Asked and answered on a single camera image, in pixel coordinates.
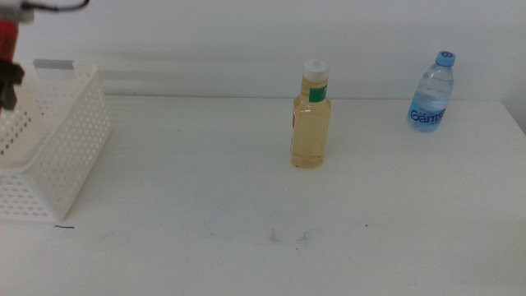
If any red soda can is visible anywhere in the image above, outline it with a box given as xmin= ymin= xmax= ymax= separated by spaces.
xmin=0 ymin=20 xmax=20 ymax=66

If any white perforated plastic basket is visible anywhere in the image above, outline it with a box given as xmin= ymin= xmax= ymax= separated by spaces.
xmin=0 ymin=58 xmax=113 ymax=222

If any yellow liquid bottle white cap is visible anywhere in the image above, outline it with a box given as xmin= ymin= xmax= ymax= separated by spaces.
xmin=290 ymin=58 xmax=333 ymax=169

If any clear water bottle blue cap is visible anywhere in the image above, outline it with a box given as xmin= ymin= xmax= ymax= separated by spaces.
xmin=406 ymin=50 xmax=457 ymax=133

